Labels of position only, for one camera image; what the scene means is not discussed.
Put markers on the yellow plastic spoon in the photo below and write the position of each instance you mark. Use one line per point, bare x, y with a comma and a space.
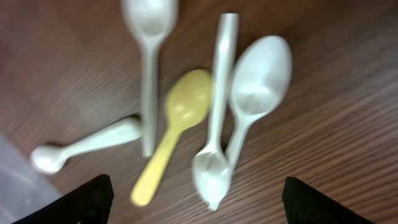
187, 105

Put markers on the thick white spoon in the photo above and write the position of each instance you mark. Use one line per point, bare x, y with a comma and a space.
50, 159

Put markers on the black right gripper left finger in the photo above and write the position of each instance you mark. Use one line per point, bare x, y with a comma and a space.
90, 203

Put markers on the clear right plastic container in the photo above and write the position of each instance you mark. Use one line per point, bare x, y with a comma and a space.
23, 189

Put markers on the white spoon large bowl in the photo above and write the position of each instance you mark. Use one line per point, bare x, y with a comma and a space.
260, 81

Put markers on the white spoon bowl down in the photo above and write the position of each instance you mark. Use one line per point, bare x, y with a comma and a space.
210, 167

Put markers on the white spoon long handle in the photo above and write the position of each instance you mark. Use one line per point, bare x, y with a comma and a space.
150, 22

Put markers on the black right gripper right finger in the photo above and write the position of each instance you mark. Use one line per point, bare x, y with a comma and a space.
305, 205

